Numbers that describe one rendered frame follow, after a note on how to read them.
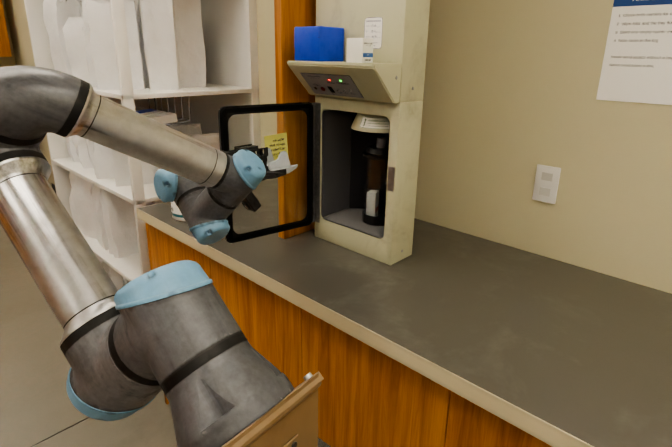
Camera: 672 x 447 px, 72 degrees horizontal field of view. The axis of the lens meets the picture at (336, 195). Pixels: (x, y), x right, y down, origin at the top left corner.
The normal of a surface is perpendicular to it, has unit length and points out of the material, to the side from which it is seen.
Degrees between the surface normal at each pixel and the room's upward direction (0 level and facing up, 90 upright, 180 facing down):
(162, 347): 68
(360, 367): 90
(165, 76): 100
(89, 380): 82
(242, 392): 26
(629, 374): 0
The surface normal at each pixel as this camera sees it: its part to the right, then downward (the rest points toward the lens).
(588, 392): 0.02, -0.96
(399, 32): -0.69, 0.20
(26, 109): 0.41, 0.41
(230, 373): 0.22, -0.75
